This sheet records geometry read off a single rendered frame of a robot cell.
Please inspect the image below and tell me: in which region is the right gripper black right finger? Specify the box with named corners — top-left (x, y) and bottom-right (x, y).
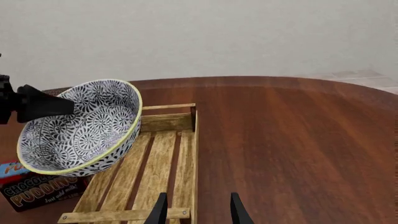
top-left (229, 192), bottom-right (256, 224)

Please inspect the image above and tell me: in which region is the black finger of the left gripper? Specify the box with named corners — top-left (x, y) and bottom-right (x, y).
top-left (16, 84), bottom-right (76, 124)

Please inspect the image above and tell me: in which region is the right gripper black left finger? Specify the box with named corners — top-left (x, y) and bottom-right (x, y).
top-left (145, 192), bottom-right (169, 224)

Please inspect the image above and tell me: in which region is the black white patterned bowl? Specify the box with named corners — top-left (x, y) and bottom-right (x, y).
top-left (16, 78), bottom-right (144, 177)

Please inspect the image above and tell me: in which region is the wooden slat tray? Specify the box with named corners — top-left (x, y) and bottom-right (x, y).
top-left (58, 103), bottom-right (200, 224)

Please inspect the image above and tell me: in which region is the chocolate pudding box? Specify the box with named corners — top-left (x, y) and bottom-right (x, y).
top-left (0, 160), bottom-right (91, 213)

